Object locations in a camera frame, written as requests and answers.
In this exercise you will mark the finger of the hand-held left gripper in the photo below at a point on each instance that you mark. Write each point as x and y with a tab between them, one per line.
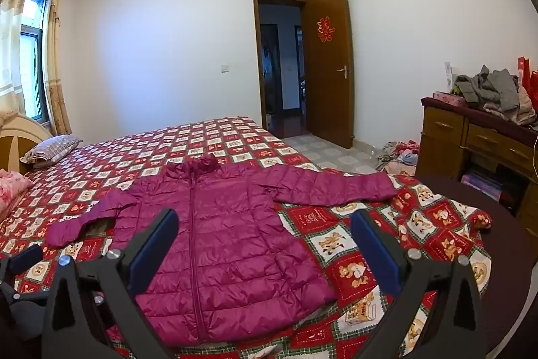
25	260

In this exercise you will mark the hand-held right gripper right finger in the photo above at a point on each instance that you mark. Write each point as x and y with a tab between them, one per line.
378	254

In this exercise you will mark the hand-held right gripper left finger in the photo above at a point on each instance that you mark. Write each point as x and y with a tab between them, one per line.
154	254

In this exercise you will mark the magenta puffer jacket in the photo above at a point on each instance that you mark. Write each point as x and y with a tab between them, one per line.
235	237

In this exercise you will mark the heap of clothes on floor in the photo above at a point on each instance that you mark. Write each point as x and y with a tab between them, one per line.
399	157

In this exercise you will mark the pile of grey clothes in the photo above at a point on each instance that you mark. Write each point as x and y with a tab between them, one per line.
496	90

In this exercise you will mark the pink floral quilt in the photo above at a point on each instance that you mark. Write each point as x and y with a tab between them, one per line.
12	190

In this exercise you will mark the striped pillow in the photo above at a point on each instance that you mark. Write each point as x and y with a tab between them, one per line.
50	151

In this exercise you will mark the wooden bed headboard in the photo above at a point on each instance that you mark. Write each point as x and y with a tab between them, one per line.
17	140

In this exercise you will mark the stack of books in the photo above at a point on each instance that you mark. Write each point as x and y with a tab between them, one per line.
481	184

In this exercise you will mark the dark brown mattress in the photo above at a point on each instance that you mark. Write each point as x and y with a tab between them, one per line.
504	279

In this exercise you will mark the wooden desk with drawers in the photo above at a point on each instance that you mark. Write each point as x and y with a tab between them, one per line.
445	140

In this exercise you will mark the bed with red patterned quilt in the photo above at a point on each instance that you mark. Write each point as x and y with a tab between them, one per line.
235	140

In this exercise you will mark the brown wooden door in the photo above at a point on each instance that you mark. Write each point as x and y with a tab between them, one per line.
332	98

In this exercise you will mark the pink flat box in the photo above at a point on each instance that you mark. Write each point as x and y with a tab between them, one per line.
449	98

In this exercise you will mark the white upright box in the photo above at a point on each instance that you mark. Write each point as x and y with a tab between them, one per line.
449	74

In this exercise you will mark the window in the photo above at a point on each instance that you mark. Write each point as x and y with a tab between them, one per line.
34	47

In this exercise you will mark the red paper bag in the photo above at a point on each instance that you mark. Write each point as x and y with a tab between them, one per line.
525	77

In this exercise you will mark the red paper door decoration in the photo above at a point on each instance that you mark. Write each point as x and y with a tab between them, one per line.
326	29

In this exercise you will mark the brown door frame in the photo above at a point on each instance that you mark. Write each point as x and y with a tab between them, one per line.
256	56

